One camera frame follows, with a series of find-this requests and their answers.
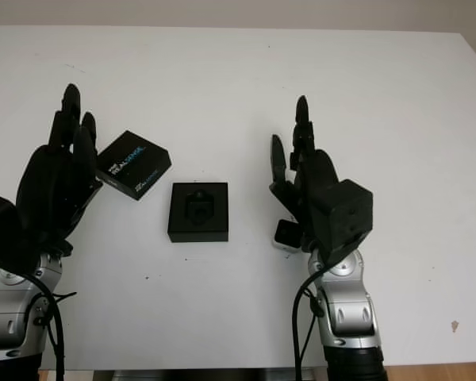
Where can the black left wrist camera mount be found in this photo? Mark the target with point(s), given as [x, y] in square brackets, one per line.
[0, 230]

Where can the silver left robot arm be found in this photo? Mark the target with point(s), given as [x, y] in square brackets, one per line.
[8, 305]

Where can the black box base with insert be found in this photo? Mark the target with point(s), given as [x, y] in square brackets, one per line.
[198, 226]

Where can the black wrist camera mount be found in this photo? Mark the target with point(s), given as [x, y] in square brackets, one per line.
[0, 230]
[351, 214]

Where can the black RealSense box lid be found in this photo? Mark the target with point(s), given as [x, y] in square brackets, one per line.
[137, 162]

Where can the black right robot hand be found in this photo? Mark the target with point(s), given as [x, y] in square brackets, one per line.
[313, 186]

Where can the grey robot torso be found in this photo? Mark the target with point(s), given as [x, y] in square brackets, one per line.
[202, 375]

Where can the small silver depth camera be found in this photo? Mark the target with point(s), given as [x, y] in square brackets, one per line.
[286, 235]

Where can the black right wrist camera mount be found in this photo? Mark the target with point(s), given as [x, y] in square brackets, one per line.
[351, 214]

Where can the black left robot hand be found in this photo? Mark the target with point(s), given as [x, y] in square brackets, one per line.
[55, 186]

